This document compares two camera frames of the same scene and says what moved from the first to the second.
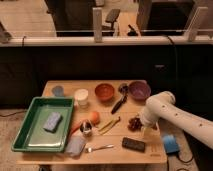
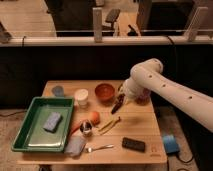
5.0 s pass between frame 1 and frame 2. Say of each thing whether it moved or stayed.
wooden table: stayed
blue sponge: stayed
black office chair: stayed
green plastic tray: stayed
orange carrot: stayed
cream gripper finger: moved
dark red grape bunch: moved
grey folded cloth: stayed
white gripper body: moved
